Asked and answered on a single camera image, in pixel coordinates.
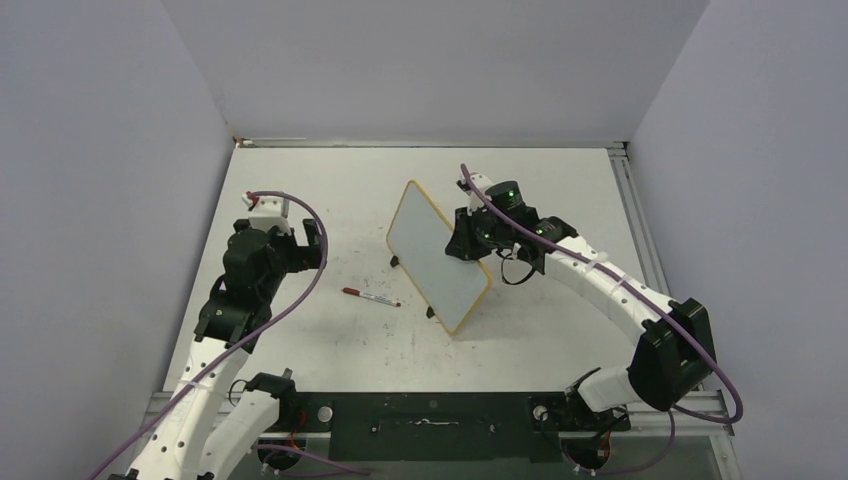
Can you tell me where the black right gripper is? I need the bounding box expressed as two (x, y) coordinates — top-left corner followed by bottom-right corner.
(446, 204), (511, 263)

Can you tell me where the yellow framed whiteboard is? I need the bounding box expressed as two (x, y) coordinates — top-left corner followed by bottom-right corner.
(386, 180), (493, 335)

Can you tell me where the white whiteboard marker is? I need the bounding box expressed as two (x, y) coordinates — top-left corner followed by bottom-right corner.
(342, 287), (401, 307)

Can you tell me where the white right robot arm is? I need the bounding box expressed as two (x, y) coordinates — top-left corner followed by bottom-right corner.
(445, 174), (715, 428)

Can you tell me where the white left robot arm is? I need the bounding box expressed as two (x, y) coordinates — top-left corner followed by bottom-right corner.
(122, 215), (327, 479)

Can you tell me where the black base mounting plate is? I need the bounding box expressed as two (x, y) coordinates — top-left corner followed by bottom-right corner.
(268, 392), (631, 463)

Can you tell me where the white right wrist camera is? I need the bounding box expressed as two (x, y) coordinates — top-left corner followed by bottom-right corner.
(456, 172), (494, 215)

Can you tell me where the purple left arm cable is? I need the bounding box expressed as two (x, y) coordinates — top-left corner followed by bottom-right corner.
(86, 190), (329, 480)

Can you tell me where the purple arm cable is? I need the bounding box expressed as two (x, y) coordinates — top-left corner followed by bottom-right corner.
(86, 190), (329, 480)
(460, 164), (745, 425)

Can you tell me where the aluminium rail back edge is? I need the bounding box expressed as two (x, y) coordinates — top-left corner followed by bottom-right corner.
(234, 138), (626, 150)

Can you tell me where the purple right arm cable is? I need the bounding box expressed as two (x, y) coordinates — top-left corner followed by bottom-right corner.
(460, 164), (745, 425)

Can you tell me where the aluminium rail right side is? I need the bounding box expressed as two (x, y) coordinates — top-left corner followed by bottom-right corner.
(607, 145), (670, 295)

